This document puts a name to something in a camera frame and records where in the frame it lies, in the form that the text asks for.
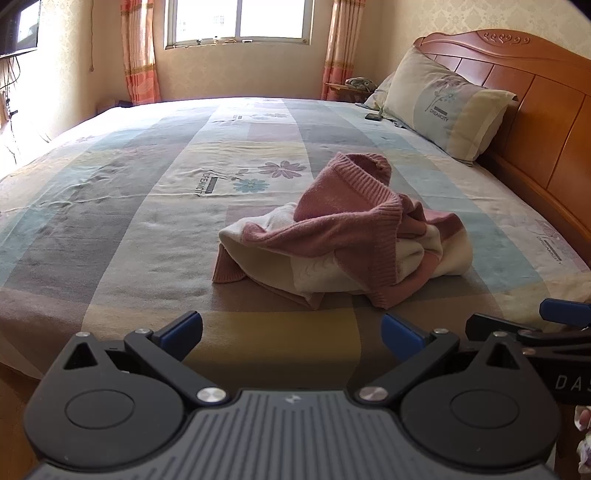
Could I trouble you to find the large floral pillow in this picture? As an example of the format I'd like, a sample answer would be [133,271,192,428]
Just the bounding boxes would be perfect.
[379,46,519,163]

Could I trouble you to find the pink and white knit sweater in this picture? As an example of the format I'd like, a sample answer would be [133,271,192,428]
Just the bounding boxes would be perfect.
[211,151,474,310]

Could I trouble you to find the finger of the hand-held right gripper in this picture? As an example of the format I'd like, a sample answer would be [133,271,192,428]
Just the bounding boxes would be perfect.
[465,313,539,344]
[539,298,591,330]

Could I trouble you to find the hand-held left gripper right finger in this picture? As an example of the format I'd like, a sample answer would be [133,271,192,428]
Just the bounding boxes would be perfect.
[353,313,532,408]

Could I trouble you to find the wooden headboard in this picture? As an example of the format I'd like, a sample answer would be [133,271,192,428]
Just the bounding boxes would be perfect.
[412,28,591,273]

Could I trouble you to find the hanging wall cord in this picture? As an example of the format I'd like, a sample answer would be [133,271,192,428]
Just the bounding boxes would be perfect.
[88,0,96,73]

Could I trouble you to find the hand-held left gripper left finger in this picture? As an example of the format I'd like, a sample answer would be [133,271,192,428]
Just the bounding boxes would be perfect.
[60,311,230,408]

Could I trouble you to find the window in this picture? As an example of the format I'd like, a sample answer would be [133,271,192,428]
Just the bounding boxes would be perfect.
[164,0,312,51]

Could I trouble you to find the small pale pillow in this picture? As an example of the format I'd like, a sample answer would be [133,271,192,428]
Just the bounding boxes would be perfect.
[364,71,398,112]

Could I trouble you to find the black television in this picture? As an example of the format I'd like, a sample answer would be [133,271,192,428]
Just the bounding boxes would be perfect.
[0,0,42,58]

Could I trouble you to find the orange striped curtain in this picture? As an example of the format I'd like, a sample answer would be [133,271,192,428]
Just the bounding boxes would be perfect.
[321,0,365,101]
[119,0,162,106]

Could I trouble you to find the black cables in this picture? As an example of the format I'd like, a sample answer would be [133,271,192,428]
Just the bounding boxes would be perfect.
[0,58,24,139]

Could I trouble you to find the wooden nightstand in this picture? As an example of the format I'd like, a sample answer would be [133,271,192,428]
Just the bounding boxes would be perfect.
[323,82,375,103]

